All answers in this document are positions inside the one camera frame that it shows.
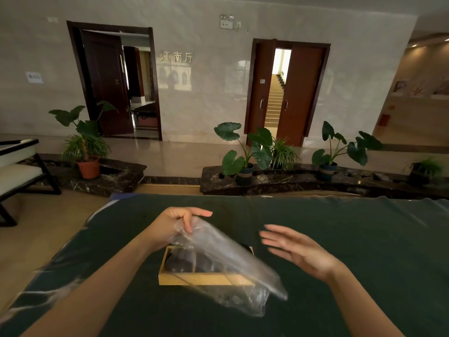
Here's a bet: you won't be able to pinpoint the person's left hand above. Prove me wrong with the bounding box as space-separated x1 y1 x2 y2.
148 206 213 250

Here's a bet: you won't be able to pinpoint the person's right hand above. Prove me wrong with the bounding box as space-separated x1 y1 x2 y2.
259 224 338 282

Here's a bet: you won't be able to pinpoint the clear plastic bag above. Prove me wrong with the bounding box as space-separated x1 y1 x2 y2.
166 216 288 317

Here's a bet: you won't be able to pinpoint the person's left forearm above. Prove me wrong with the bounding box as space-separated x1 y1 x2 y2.
20 238 158 337

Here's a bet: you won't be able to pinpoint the person's right forearm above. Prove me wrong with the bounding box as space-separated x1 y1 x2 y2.
324 260 406 337

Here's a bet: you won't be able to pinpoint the black round dish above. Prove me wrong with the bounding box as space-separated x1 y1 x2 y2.
164 248 215 273

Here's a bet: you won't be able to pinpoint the wooden tray box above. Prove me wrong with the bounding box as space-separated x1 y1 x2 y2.
158 244 254 287

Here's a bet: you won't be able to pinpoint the long black marble planter ledge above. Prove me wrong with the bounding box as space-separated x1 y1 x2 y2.
199 163 449 201

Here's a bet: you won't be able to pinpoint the spiky green potted plant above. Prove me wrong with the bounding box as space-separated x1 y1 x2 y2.
269 137 299 171

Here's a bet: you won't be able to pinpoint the large-leaf plant in dark pot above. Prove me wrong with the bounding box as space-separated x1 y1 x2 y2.
214 122 274 187

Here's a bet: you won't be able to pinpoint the short black marble planter ledge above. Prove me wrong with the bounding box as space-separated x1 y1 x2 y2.
19 154 147 198

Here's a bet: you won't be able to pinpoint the dark green tablecloth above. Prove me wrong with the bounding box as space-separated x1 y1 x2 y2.
0 193 449 337

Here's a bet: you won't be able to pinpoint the large-leaf plant in blue pot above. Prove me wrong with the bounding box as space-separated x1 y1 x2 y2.
311 121 384 182

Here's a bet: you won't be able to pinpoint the dark wooden table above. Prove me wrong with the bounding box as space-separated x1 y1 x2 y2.
131 101 159 131

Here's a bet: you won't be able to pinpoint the plant in terracotta pot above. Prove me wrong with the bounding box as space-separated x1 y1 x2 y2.
48 100 119 180

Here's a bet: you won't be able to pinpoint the staircase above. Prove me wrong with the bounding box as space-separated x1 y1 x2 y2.
264 74 287 129

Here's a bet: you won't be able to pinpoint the brown double doors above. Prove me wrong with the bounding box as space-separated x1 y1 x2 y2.
244 38 331 147

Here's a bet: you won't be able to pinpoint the small grassy plant black pot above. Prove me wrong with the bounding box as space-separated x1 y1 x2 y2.
406 157 445 187

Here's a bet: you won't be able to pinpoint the open dark wooden door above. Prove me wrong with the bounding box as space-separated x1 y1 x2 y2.
66 20 163 142

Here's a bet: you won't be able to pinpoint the metal wall lettering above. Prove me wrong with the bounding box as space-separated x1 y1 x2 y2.
160 50 194 64

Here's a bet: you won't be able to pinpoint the black frame white cushion chair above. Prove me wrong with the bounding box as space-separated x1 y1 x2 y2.
0 138 62 228

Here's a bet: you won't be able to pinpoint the row of framed wall pictures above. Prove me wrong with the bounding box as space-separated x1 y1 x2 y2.
392 78 449 99

